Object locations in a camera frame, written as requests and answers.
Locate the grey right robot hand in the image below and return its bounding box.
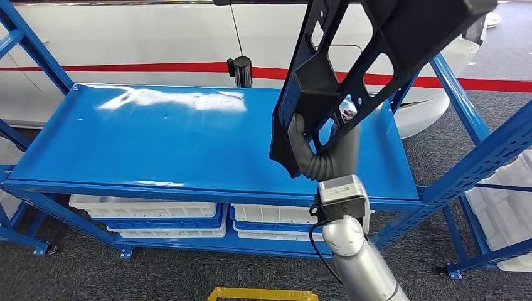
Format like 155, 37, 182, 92
287, 98, 361, 181

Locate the black plastic bracket panel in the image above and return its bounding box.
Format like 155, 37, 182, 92
269, 0, 499, 179

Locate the yellow floor tape square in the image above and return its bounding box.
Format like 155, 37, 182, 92
207, 286, 320, 301

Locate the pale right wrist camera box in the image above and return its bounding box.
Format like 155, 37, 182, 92
317, 174, 371, 209

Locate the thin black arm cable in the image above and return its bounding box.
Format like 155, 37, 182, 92
308, 199, 346, 288

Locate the black stanchion post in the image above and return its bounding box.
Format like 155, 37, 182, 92
226, 55, 253, 89

